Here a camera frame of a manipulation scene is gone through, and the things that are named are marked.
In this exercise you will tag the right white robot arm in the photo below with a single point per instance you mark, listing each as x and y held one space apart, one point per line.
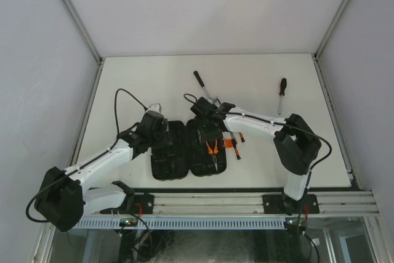
296 144

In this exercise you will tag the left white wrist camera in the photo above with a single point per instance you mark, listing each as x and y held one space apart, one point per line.
156 107

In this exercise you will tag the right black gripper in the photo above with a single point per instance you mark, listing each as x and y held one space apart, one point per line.
205 136

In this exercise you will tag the aluminium front frame rail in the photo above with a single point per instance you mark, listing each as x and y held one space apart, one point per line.
249 204

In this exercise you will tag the small orange black precision screwdriver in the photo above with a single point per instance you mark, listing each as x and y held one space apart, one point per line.
242 138

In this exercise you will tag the black handled claw hammer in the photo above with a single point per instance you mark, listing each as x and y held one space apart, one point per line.
212 100

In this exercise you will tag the blue slotted cable duct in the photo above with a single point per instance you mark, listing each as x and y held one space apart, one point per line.
181 223

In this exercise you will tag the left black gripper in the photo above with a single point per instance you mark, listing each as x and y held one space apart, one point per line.
164 129

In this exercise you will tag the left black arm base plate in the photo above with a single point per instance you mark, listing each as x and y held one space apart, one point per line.
138 203

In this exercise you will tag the black orange handled screwdriver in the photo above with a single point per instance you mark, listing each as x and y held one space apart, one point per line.
282 88

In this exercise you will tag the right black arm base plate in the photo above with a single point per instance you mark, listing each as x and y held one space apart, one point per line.
282 204

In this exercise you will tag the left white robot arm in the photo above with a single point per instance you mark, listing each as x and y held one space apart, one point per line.
66 195

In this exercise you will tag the black plastic tool case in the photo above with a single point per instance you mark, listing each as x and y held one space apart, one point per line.
186 154

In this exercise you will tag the orange handled needle-nose pliers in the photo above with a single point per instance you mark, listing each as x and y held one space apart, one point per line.
212 148

